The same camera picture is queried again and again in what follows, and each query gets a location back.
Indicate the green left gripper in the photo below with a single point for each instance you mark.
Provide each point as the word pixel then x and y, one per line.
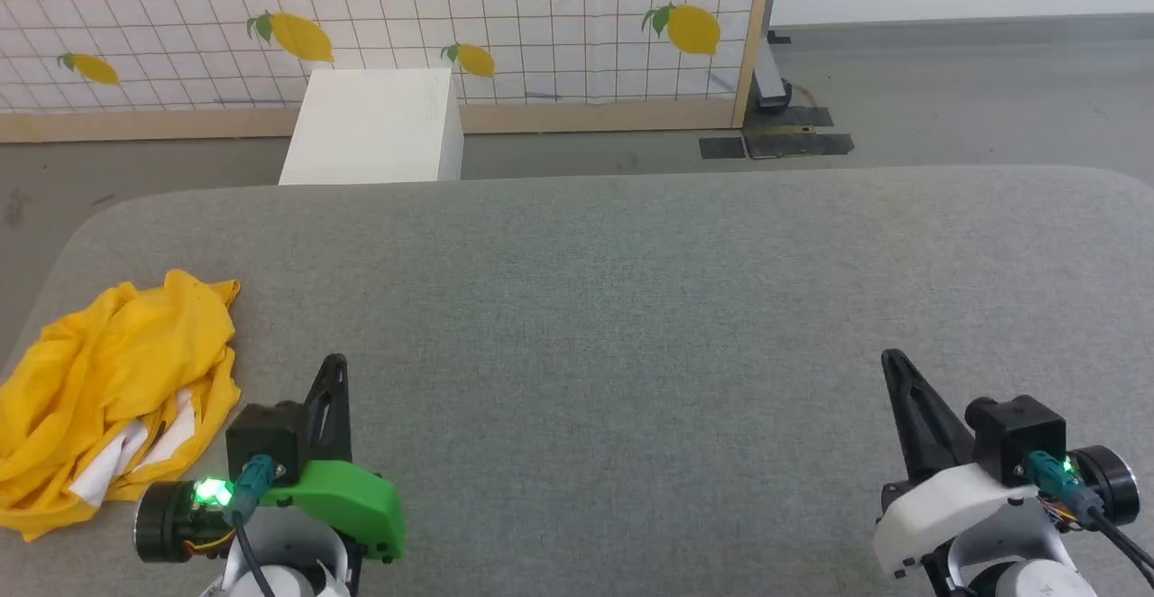
pixel 347 498

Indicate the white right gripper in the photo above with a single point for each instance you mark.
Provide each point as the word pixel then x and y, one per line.
pixel 947 507

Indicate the yellow cartoon print shirt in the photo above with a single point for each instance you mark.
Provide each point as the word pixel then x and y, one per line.
pixel 108 371

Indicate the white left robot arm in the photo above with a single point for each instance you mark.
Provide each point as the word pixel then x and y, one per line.
pixel 288 570

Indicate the black right wrist motor cylinder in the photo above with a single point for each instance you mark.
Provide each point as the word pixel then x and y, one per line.
pixel 1111 484

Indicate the black wrist motor cylinder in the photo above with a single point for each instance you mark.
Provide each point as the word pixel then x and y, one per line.
pixel 167 523
pixel 1111 484

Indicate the black left wrist motor cylinder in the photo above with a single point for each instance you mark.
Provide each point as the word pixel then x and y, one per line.
pixel 167 523

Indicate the white rectangular box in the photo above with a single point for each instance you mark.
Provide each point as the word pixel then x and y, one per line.
pixel 374 128

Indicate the long black floor patch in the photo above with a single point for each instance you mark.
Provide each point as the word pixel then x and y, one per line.
pixel 798 144

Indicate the dark grey floor patch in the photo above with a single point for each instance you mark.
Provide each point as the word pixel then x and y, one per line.
pixel 807 116

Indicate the small black floor patch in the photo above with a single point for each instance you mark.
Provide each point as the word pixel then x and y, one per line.
pixel 722 147

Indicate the grey metal partition foot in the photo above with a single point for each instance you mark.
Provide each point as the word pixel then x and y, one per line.
pixel 771 83

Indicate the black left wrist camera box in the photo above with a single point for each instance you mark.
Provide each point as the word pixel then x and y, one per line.
pixel 263 442

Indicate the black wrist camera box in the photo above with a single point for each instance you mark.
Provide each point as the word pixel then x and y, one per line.
pixel 1014 435
pixel 263 442

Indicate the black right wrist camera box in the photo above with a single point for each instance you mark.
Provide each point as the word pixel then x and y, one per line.
pixel 1014 435

